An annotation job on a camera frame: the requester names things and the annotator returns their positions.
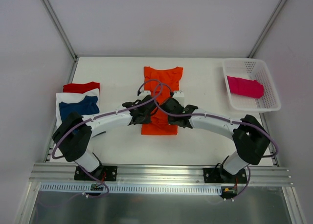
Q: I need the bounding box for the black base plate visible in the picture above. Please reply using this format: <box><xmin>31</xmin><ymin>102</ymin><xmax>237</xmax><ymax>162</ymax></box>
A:
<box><xmin>74</xmin><ymin>165</ymin><xmax>118</xmax><ymax>181</ymax></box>
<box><xmin>202</xmin><ymin>167</ymin><xmax>248</xmax><ymax>184</ymax></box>

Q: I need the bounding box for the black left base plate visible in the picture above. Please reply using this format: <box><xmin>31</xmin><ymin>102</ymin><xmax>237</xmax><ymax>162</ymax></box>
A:
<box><xmin>74</xmin><ymin>165</ymin><xmax>118</xmax><ymax>181</ymax></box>

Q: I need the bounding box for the orange t shirt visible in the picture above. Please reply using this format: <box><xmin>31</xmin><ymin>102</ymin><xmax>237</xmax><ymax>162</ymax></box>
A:
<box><xmin>141</xmin><ymin>67</ymin><xmax>183</xmax><ymax>135</ymax></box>

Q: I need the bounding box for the white folded t shirt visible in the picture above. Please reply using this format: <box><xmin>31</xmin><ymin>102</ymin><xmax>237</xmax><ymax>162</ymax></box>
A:
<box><xmin>55</xmin><ymin>88</ymin><xmax>101</xmax><ymax>131</ymax></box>

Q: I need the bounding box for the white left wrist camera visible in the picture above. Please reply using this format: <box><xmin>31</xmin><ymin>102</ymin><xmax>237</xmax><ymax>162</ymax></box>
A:
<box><xmin>139</xmin><ymin>90</ymin><xmax>151</xmax><ymax>97</ymax></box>

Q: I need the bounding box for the red folded t shirt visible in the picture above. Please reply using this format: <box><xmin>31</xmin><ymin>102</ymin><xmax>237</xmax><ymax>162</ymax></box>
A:
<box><xmin>63</xmin><ymin>82</ymin><xmax>100</xmax><ymax>93</ymax></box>

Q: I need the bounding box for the aluminium mounting rail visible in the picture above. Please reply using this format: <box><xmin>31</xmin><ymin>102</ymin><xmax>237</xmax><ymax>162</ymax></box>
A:
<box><xmin>29</xmin><ymin>163</ymin><xmax>294</xmax><ymax>187</ymax></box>

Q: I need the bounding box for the aluminium frame post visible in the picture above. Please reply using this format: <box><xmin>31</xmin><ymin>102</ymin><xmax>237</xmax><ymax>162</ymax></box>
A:
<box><xmin>247</xmin><ymin>0</ymin><xmax>288</xmax><ymax>59</ymax></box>
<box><xmin>41</xmin><ymin>0</ymin><xmax>77</xmax><ymax>61</ymax></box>

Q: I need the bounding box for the blue folded t shirt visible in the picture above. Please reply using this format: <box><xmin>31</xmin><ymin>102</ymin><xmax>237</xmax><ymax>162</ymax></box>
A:
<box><xmin>56</xmin><ymin>95</ymin><xmax>100</xmax><ymax>127</ymax></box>

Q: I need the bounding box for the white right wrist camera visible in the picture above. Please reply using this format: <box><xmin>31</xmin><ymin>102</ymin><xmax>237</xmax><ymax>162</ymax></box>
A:
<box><xmin>172</xmin><ymin>90</ymin><xmax>184</xmax><ymax>106</ymax></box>

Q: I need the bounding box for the right aluminium frame post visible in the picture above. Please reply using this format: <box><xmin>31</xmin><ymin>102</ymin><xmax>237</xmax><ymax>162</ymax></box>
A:
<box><xmin>247</xmin><ymin>0</ymin><xmax>288</xmax><ymax>59</ymax></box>

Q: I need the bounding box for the white plastic basket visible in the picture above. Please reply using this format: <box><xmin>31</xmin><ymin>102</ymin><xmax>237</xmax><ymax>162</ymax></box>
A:
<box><xmin>222</xmin><ymin>58</ymin><xmax>281</xmax><ymax>113</ymax></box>

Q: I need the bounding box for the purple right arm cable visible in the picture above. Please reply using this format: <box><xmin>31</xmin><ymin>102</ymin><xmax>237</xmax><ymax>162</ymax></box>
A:
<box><xmin>153</xmin><ymin>83</ymin><xmax>280</xmax><ymax>202</ymax></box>

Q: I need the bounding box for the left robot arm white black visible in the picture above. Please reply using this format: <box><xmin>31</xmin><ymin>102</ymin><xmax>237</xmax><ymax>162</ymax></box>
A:
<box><xmin>52</xmin><ymin>94</ymin><xmax>156</xmax><ymax>180</ymax></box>

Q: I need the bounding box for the white slotted cable duct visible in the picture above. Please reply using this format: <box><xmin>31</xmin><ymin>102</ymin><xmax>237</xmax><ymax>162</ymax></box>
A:
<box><xmin>39</xmin><ymin>182</ymin><xmax>222</xmax><ymax>196</ymax></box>

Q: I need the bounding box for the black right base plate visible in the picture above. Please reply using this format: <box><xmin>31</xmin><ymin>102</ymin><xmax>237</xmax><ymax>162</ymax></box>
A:
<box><xmin>202</xmin><ymin>167</ymin><xmax>248</xmax><ymax>184</ymax></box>

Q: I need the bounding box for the left aluminium frame post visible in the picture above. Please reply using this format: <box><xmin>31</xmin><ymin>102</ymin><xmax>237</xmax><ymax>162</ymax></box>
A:
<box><xmin>41</xmin><ymin>0</ymin><xmax>77</xmax><ymax>61</ymax></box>

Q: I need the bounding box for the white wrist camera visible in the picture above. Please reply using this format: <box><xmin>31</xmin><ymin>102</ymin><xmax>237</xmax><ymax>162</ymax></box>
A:
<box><xmin>139</xmin><ymin>90</ymin><xmax>151</xmax><ymax>97</ymax></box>
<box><xmin>172</xmin><ymin>90</ymin><xmax>184</xmax><ymax>106</ymax></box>

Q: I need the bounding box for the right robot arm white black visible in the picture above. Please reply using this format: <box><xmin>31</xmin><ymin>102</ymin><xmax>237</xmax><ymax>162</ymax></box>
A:
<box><xmin>160</xmin><ymin>97</ymin><xmax>270</xmax><ymax>183</ymax></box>

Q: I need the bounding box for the pink t shirt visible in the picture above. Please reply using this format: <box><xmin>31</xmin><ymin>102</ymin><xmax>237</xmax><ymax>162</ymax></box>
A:
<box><xmin>227</xmin><ymin>76</ymin><xmax>264</xmax><ymax>99</ymax></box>

